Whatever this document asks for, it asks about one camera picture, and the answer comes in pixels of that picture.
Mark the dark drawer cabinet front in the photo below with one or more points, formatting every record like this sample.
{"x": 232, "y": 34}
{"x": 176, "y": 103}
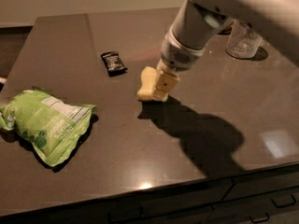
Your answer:
{"x": 228, "y": 200}

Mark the black drawer handle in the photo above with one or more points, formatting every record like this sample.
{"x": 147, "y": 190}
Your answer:
{"x": 259, "y": 219}
{"x": 121, "y": 214}
{"x": 284, "y": 201}

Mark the clear plastic measuring cup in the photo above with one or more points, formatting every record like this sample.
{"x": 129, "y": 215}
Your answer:
{"x": 243, "y": 42}

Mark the black drawer handle left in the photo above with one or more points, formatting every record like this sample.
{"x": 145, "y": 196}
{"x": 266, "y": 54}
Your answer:
{"x": 121, "y": 214}

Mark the green chip bag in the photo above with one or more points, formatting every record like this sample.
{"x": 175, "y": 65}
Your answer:
{"x": 50, "y": 125}

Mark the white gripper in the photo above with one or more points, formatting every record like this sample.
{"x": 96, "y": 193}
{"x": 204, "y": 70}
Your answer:
{"x": 177, "y": 55}

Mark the yellow sponge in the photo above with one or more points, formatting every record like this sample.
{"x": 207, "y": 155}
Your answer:
{"x": 148, "y": 84}

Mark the black rxbar chocolate wrapper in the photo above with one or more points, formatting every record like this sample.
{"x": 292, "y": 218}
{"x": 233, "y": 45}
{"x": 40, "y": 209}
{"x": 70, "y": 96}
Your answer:
{"x": 113, "y": 63}

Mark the black drawer handle right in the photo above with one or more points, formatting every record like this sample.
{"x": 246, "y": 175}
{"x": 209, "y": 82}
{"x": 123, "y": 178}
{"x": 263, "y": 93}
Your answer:
{"x": 284, "y": 201}

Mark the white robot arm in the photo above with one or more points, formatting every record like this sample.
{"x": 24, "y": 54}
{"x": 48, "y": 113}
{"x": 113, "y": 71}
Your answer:
{"x": 277, "y": 21}

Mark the black drawer handle lower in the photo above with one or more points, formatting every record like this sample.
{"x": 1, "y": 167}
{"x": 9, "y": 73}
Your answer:
{"x": 259, "y": 219}

